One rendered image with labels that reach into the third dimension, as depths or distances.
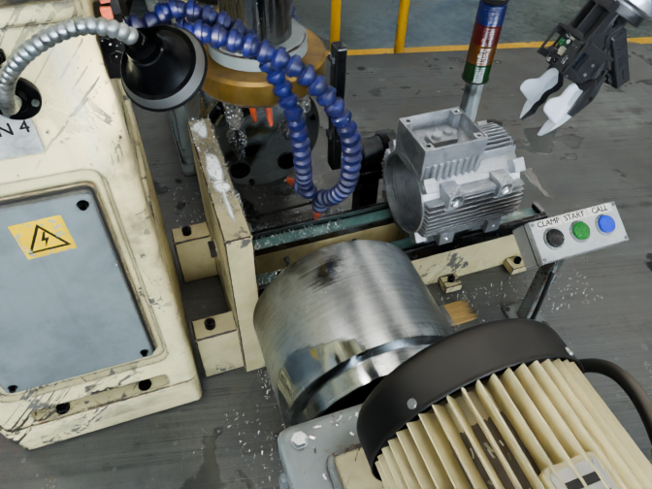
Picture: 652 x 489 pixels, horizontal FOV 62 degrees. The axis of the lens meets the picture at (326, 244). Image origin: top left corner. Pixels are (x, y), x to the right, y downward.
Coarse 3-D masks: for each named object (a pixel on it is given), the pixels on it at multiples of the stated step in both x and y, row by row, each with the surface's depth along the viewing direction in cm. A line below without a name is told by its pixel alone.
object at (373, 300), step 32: (320, 256) 69; (352, 256) 69; (384, 256) 71; (288, 288) 69; (320, 288) 66; (352, 288) 65; (384, 288) 66; (416, 288) 69; (256, 320) 74; (288, 320) 67; (320, 320) 64; (352, 320) 63; (384, 320) 62; (416, 320) 63; (288, 352) 65; (320, 352) 62; (352, 352) 60; (384, 352) 61; (416, 352) 61; (288, 384) 64; (320, 384) 61; (352, 384) 59; (288, 416) 65; (320, 416) 61
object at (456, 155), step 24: (408, 120) 94; (432, 120) 97; (456, 120) 97; (408, 144) 93; (432, 144) 93; (456, 144) 89; (480, 144) 91; (408, 168) 95; (432, 168) 91; (456, 168) 93
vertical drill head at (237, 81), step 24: (240, 0) 62; (264, 0) 62; (288, 0) 65; (264, 24) 64; (288, 24) 67; (288, 48) 67; (312, 48) 71; (216, 72) 67; (240, 72) 67; (264, 72) 67; (216, 96) 68; (240, 96) 66; (264, 96) 66; (240, 120) 72
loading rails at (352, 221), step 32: (288, 224) 106; (320, 224) 108; (352, 224) 108; (384, 224) 110; (512, 224) 108; (256, 256) 104; (288, 256) 107; (416, 256) 103; (448, 256) 108; (480, 256) 112; (512, 256) 116; (448, 288) 110
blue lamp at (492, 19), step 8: (480, 0) 113; (480, 8) 114; (488, 8) 112; (496, 8) 112; (504, 8) 112; (480, 16) 115; (488, 16) 113; (496, 16) 113; (504, 16) 114; (488, 24) 114; (496, 24) 114
